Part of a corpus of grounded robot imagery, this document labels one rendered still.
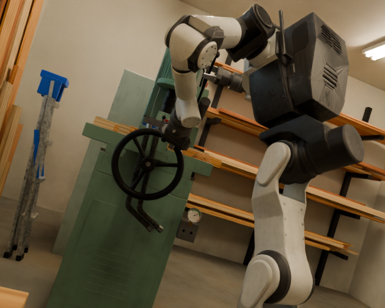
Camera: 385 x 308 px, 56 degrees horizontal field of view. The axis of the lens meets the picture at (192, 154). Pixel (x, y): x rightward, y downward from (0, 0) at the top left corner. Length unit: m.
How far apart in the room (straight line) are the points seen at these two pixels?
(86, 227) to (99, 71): 2.76
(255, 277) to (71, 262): 0.91
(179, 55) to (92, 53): 3.31
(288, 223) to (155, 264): 0.77
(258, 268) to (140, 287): 0.78
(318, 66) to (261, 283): 0.65
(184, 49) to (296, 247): 0.64
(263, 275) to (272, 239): 0.12
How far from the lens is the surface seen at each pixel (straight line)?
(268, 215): 1.12
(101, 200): 1.65
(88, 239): 1.68
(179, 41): 0.99
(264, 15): 1.22
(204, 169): 1.65
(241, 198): 4.46
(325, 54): 1.23
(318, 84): 1.16
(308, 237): 4.36
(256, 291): 1.06
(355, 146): 1.09
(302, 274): 1.10
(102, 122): 1.83
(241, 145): 4.42
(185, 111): 1.15
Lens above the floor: 0.82
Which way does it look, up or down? 3 degrees up
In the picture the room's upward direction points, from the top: 18 degrees clockwise
